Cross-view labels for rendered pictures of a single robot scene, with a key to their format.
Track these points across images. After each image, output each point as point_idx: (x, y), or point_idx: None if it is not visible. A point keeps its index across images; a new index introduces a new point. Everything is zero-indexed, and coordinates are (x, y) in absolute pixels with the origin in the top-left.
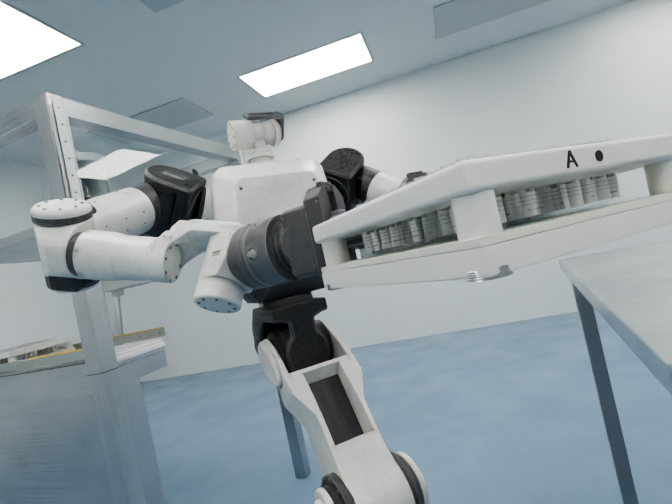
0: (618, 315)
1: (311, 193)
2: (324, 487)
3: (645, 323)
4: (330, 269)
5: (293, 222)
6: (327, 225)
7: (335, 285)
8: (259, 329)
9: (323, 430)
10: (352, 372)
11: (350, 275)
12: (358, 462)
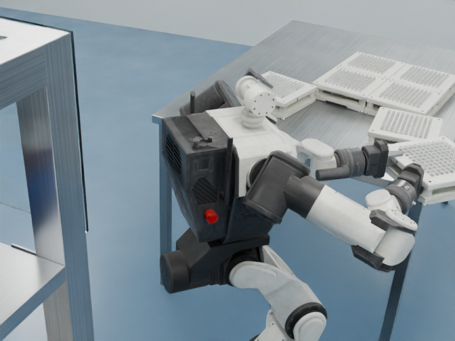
0: (372, 175)
1: (421, 170)
2: (307, 313)
3: (390, 178)
4: (432, 198)
5: (416, 184)
6: (441, 184)
7: (432, 203)
8: (221, 260)
9: (302, 286)
10: (272, 251)
11: (444, 198)
12: (307, 290)
